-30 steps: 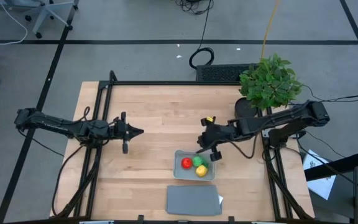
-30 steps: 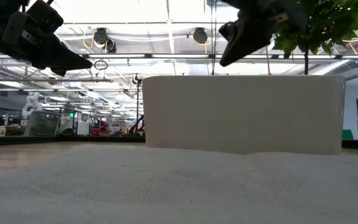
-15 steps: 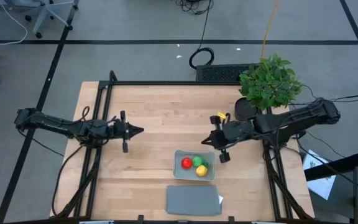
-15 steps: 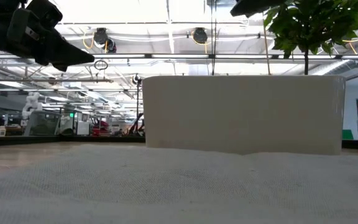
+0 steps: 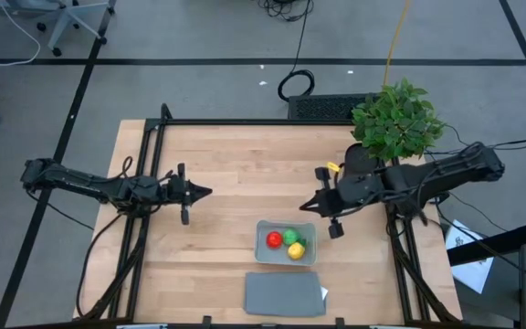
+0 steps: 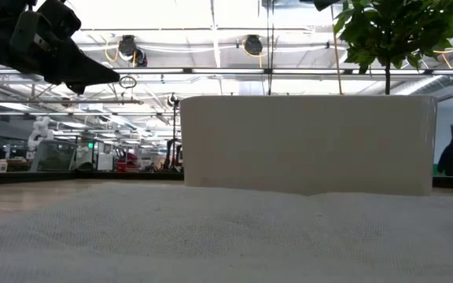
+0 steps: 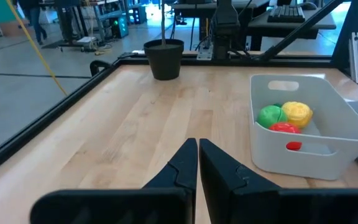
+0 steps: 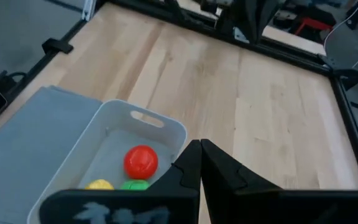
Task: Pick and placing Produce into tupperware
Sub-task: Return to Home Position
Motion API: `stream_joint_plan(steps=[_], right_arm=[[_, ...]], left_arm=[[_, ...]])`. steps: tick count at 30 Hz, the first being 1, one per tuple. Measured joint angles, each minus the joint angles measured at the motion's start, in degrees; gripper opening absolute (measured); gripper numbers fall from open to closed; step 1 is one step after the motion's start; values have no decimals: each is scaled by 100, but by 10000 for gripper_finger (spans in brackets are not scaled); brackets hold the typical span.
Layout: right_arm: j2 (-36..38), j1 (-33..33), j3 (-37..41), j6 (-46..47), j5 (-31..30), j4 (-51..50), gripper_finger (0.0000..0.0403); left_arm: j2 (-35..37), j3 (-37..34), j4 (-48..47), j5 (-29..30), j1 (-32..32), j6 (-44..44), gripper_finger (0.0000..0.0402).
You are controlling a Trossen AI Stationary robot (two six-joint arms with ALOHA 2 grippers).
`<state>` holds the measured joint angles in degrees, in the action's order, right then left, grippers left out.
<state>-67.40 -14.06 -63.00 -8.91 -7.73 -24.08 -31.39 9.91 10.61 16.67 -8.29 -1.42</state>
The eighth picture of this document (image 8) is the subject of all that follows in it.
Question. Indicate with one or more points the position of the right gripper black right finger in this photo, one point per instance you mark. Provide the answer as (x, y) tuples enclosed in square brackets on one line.
[(244, 202)]

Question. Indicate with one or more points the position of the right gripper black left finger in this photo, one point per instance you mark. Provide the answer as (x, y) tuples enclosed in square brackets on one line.
[(172, 202)]

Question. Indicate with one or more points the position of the red toy tomato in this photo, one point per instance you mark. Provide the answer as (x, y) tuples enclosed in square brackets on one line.
[(140, 161)]

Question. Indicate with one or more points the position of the yellow toy produce green stem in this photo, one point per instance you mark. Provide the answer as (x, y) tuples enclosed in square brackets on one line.
[(99, 185)]

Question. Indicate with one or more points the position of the pale plastic tupperware container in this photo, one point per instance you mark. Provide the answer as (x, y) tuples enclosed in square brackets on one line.
[(73, 161)]

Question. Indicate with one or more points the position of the grey cloth mat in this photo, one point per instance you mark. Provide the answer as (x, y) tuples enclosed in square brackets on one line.
[(26, 155)]

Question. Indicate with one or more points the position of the red stool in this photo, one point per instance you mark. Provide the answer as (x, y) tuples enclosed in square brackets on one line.
[(312, 22)]

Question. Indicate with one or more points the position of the black table clamp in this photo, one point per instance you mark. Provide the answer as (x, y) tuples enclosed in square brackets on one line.
[(56, 46)]

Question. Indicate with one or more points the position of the black aluminium table frame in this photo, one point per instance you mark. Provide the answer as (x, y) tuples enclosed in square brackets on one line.
[(291, 53)]

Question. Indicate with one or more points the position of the black corner bracket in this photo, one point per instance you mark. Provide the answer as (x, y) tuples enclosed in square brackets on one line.
[(346, 74)]

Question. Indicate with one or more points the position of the silver aluminium bracket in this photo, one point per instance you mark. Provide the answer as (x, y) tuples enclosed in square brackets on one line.
[(89, 9)]

